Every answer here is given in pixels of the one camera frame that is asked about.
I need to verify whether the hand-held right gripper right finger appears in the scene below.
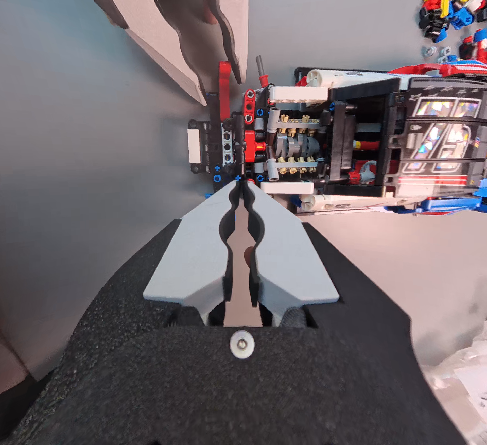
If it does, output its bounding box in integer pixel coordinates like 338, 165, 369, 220
243, 182, 340, 326

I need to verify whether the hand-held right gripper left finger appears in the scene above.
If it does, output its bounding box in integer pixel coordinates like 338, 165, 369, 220
143, 181, 240, 326

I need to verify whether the toy brick race car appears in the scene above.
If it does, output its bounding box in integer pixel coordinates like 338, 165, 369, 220
186, 55, 487, 217

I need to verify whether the grey desk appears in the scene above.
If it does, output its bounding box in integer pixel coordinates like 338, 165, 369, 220
0, 0, 487, 445

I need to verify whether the person's left hand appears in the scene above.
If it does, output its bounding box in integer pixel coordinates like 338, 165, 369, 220
202, 0, 219, 26

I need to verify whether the person's beige hoodie torso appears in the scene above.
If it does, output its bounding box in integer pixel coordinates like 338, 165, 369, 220
0, 329, 29, 396

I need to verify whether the pile of clear plastic bags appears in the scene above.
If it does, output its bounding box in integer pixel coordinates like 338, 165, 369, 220
422, 338, 487, 445

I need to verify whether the heap of assorted loose bricks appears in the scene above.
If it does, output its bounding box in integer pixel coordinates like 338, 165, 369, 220
419, 0, 487, 64

